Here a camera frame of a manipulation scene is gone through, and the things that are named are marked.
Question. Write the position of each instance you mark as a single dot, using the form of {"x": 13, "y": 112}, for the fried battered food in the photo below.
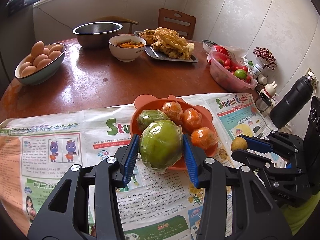
{"x": 170, "y": 43}

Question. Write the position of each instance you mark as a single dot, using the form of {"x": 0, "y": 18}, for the white ceramic bowl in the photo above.
{"x": 125, "y": 53}

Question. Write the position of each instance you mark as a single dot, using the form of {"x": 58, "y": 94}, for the green-rimmed ceramic bowl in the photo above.
{"x": 42, "y": 76}

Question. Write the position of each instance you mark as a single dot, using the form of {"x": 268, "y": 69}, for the grey refrigerator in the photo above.
{"x": 17, "y": 30}

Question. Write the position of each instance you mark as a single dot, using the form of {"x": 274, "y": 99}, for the white rabbit lid cup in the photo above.
{"x": 268, "y": 90}

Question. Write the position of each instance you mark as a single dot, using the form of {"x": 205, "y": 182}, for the white wall socket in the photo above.
{"x": 311, "y": 73}

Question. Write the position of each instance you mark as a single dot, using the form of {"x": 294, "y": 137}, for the large green fruit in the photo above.
{"x": 160, "y": 145}

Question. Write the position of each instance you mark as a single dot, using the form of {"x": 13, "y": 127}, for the plastic-wrapped orange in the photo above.
{"x": 203, "y": 138}
{"x": 192, "y": 120}
{"x": 172, "y": 110}

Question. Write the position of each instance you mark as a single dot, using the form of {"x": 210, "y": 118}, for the curved wooden chair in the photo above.
{"x": 130, "y": 22}

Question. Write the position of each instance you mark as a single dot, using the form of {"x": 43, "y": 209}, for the small brown round fruit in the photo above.
{"x": 239, "y": 143}

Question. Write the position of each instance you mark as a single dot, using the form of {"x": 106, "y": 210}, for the person's green clothing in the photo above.
{"x": 305, "y": 220}

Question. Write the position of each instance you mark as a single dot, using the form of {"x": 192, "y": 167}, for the patterned small bowl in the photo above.
{"x": 207, "y": 45}

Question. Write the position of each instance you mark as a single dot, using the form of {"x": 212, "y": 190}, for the white medicine bottle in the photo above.
{"x": 257, "y": 70}

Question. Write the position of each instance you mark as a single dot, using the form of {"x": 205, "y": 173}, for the clear plastic bag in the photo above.
{"x": 237, "y": 53}

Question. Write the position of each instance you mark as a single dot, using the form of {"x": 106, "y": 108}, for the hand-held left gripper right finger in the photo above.
{"x": 190, "y": 160}

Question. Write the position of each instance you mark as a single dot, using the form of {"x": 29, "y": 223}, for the colourful printed newspaper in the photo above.
{"x": 225, "y": 120}
{"x": 62, "y": 130}

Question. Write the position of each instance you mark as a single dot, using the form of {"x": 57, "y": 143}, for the pile of red tomatoes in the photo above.
{"x": 228, "y": 62}

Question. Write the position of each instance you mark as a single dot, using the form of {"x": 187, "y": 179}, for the green round fruit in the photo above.
{"x": 240, "y": 74}

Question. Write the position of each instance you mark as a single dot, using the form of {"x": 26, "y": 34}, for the grey metal tray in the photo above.
{"x": 160, "y": 56}

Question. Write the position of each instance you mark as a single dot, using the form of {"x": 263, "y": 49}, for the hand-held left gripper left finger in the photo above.
{"x": 131, "y": 157}

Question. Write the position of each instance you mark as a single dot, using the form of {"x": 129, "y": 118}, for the stainless steel bowl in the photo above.
{"x": 95, "y": 40}

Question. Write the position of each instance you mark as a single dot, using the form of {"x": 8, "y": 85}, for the wooden chair with cutout back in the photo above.
{"x": 163, "y": 20}

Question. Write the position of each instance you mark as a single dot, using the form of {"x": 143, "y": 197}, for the small green fruit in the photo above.
{"x": 150, "y": 117}

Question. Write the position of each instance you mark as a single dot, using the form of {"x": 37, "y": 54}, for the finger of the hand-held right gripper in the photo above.
{"x": 247, "y": 157}
{"x": 255, "y": 143}

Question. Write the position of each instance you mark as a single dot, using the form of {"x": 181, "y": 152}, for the red pickled food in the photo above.
{"x": 128, "y": 44}

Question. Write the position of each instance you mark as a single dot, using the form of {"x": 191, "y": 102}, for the pink plastic container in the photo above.
{"x": 225, "y": 80}

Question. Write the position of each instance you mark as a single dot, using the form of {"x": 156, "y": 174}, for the pile of brown eggs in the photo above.
{"x": 40, "y": 60}

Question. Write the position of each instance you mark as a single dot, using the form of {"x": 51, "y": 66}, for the black thermos bottle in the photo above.
{"x": 292, "y": 102}

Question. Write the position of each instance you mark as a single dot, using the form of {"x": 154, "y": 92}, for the orange plastic plate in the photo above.
{"x": 146, "y": 102}

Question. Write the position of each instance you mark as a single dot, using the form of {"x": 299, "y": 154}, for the red white flower bouquet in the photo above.
{"x": 265, "y": 56}

